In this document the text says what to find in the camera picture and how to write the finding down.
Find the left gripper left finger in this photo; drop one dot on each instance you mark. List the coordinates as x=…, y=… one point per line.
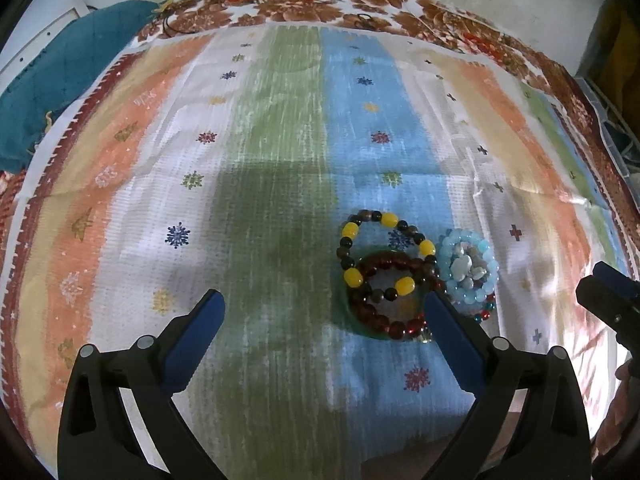
x=96, y=439

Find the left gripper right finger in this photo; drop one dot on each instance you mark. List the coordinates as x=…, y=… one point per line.
x=527, y=420

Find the teal quilted pillow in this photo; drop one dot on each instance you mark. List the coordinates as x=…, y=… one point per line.
x=61, y=73

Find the striped colourful woven cloth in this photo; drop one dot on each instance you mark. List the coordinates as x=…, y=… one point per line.
x=300, y=199

